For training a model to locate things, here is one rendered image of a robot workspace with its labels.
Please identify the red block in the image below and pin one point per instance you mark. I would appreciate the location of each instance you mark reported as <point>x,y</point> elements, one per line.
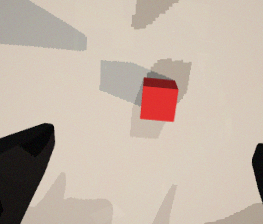
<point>159,99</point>

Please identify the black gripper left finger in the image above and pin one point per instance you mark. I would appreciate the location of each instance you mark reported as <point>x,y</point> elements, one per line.
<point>24,157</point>

